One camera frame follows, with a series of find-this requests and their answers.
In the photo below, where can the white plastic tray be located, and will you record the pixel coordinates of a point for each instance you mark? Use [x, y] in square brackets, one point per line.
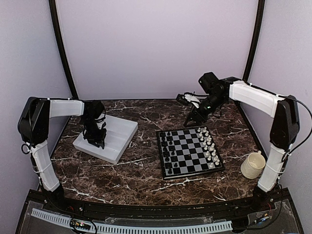
[119, 134]

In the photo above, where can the black front rail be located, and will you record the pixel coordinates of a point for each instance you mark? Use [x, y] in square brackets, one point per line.
[227, 209]

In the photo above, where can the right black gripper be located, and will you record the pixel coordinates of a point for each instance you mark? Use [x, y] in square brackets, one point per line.
[193, 114]

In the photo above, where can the white cable duct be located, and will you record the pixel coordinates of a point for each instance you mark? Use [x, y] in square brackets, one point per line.
[132, 226]

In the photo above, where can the right black frame post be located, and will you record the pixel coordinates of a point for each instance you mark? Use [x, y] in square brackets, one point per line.
[255, 38]

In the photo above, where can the cream ribbed mug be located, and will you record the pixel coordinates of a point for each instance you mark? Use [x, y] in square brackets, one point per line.
[253, 165]

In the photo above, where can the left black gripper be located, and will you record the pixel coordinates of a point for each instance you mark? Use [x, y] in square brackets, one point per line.
[99, 139]

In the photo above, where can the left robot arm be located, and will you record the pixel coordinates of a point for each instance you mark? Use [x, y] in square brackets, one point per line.
[33, 127]

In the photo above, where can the black white chess board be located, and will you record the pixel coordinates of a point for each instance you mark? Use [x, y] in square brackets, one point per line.
[190, 160]

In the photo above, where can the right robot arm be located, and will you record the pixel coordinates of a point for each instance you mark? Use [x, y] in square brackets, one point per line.
[280, 113]

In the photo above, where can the white chess pieces row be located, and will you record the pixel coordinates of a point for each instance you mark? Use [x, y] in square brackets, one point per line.
[209, 151]

